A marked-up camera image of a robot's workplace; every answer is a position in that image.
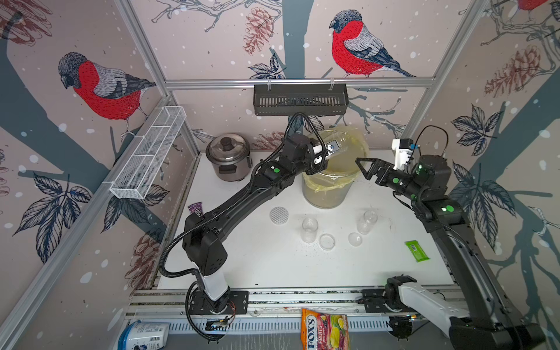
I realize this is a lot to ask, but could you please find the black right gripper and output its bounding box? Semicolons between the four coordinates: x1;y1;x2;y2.
358;156;427;204

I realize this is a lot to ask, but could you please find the small clear jar with rice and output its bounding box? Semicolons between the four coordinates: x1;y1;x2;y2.
301;217;319;244

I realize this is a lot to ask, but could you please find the clear plastic jar lid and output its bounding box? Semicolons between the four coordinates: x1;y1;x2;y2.
319;233;336;252
348;233;363;247

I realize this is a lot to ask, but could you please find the clear jar with top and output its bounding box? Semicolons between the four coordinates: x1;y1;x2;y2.
325;132;361;160

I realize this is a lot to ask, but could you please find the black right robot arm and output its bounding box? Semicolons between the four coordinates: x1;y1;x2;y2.
356;155;546;349

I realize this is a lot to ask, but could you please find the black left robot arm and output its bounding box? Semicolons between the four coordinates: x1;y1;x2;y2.
158;126;328;313

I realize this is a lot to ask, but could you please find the silver rice cooker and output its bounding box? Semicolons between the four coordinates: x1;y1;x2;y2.
206;133;252;182

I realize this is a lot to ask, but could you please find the mesh bin with yellow bag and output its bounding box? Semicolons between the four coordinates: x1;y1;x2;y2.
303;126;368;209

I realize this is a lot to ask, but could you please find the green snack packet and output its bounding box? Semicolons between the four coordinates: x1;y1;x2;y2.
405;241;430;263

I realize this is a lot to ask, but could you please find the purple M&M's candy packet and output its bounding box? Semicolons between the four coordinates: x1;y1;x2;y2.
188;202;204;217

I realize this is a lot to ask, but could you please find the Fox's fruits candy bag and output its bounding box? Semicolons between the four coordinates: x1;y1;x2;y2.
300;309;350;350

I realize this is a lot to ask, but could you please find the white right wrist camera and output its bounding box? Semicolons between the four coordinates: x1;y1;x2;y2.
391;139;416;171

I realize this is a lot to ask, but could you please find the black hanging wire basket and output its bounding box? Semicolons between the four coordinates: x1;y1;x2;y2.
253;84;349;117

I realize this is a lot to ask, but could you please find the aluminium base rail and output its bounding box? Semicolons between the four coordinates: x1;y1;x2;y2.
126;286;456;335

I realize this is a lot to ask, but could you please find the white wire mesh shelf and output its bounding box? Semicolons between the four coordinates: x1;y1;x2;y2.
109;106;186;199

